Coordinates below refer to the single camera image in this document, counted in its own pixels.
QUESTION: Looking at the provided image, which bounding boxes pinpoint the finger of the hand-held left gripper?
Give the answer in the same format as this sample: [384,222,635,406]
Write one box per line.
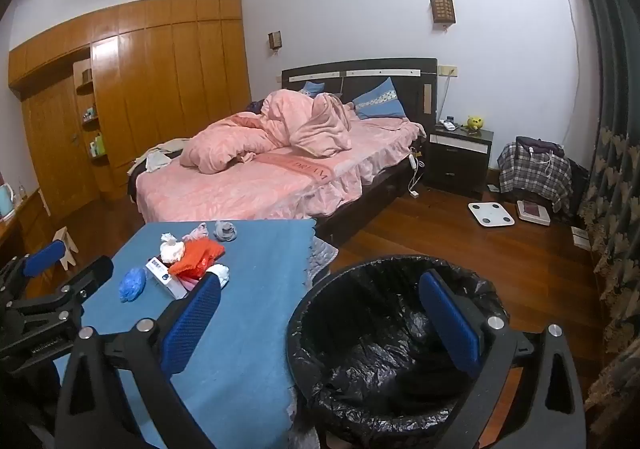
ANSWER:
[0,240,68,302]
[14,256,115,326]

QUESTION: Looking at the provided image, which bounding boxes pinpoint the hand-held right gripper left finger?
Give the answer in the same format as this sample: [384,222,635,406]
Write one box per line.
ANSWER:
[56,273,223,449]

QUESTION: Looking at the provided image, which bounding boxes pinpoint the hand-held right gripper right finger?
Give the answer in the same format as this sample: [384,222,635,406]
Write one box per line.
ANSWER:
[419,270,587,449]

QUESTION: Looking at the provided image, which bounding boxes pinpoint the blue plastic cover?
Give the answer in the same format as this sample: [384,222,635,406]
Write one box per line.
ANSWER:
[118,267,147,304]

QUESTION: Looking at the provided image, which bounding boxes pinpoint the orange knitted mat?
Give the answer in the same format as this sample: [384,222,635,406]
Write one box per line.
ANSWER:
[168,249,213,280]

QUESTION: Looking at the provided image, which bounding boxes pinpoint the white cardboard box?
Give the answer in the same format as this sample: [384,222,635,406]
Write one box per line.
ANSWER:
[145,256,193,301]

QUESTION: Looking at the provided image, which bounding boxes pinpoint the red cloth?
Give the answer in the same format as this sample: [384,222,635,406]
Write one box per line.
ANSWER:
[195,237,226,262]

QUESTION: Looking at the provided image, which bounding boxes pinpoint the trash bin with black bag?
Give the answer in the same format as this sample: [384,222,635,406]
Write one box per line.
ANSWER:
[286,254,511,449]

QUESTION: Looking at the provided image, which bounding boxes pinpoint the wooden desk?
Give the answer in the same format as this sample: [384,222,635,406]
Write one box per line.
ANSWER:
[0,189,51,280]

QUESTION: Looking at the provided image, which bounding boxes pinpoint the light blue kettle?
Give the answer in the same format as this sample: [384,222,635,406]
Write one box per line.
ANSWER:
[0,182,18,219]

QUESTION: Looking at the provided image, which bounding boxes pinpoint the pink socks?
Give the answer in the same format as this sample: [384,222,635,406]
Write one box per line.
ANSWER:
[182,223,211,244]

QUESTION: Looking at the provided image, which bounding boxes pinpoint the grey socks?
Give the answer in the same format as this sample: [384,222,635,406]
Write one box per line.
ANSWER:
[214,220,240,243]

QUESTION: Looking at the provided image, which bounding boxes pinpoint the white bathroom scale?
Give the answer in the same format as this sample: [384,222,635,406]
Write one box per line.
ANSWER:
[468,202,516,229]

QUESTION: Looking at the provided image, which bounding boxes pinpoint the pile of light clothes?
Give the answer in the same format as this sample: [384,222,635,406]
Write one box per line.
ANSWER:
[132,139,190,173]

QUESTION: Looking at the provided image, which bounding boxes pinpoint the white and red scale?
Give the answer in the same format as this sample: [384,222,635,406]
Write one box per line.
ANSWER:
[516,199,551,226]

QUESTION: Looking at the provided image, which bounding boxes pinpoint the grey quilted cloth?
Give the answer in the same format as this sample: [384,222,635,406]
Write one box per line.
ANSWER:
[304,234,342,286]

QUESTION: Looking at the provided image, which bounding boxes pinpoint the pink bed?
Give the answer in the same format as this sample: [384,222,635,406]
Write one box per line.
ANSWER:
[134,112,427,225]

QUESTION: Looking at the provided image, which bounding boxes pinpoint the dark nightstand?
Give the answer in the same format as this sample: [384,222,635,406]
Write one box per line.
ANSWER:
[424,122,495,197]

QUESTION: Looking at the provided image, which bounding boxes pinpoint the plaid cloth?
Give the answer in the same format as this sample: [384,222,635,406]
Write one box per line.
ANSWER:
[497,142,572,210]

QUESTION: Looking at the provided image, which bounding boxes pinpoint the dark jacket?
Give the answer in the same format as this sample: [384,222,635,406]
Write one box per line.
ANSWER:
[515,136,563,155]

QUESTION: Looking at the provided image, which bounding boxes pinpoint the wooden wardrobe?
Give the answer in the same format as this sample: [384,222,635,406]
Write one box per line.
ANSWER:
[7,0,251,215]

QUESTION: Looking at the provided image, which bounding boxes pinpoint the pink duvet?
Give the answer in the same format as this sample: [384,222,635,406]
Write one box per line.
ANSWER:
[179,90,357,175]

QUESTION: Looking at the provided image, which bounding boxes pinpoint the dark floral curtain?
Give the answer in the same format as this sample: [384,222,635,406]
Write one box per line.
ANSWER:
[562,0,640,422]

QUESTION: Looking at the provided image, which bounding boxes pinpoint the dark bed headboard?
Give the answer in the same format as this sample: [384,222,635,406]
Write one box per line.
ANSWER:
[281,58,440,125]

